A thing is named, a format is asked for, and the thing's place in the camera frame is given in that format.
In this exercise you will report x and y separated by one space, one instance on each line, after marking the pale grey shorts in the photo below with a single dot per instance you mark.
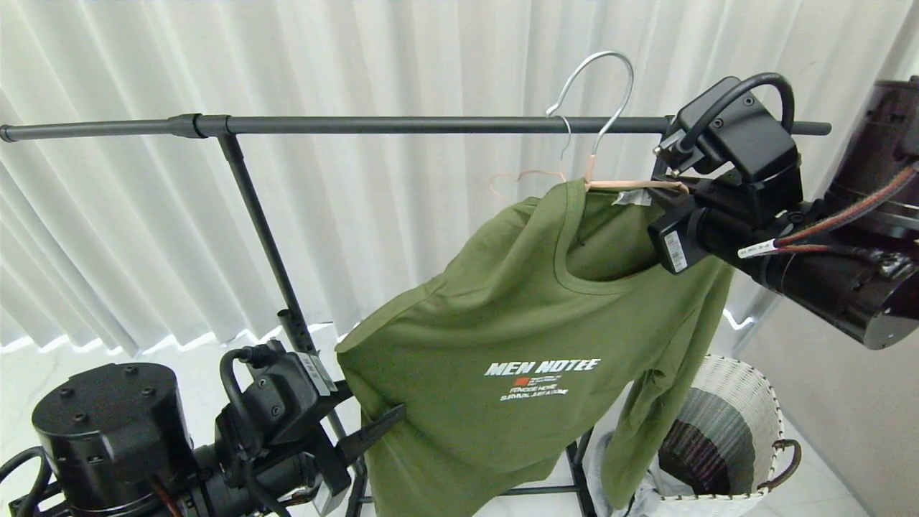
646 499

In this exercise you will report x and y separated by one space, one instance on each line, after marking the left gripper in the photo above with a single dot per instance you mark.
280 474

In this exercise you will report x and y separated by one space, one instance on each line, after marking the green long-sleeved shirt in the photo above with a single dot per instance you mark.
502 309

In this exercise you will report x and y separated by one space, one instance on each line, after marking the white laundry basket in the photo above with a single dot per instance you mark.
747 388

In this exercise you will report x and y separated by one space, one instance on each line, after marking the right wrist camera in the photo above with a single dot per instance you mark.
739 133

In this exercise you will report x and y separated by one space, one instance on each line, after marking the white curtain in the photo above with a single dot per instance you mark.
359 57

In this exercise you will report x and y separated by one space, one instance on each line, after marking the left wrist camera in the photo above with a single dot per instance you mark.
287 391

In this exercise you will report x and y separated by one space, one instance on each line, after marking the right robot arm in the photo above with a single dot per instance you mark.
883 301

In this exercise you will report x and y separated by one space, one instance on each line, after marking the pink clothes hanger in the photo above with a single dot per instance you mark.
624 185
531 173

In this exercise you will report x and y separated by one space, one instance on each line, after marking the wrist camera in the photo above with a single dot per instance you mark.
739 133
287 391

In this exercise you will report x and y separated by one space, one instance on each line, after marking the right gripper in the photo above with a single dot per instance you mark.
761 237

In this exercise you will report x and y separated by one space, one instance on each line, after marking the black clothes rack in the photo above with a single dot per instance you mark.
431 125

